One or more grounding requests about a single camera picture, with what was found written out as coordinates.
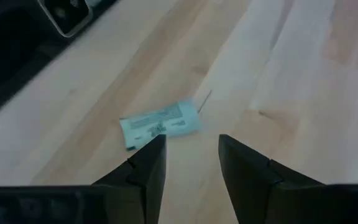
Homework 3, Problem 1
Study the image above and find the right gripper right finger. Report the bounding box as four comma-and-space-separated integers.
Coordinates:
218, 134, 358, 224

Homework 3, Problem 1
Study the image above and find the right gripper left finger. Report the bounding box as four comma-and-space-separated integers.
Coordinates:
0, 134, 167, 224

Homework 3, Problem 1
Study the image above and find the green play money bill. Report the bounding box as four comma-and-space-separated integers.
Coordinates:
119, 98, 202, 152

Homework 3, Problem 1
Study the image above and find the black table-level camera box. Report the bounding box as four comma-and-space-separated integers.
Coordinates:
37, 0, 93, 39

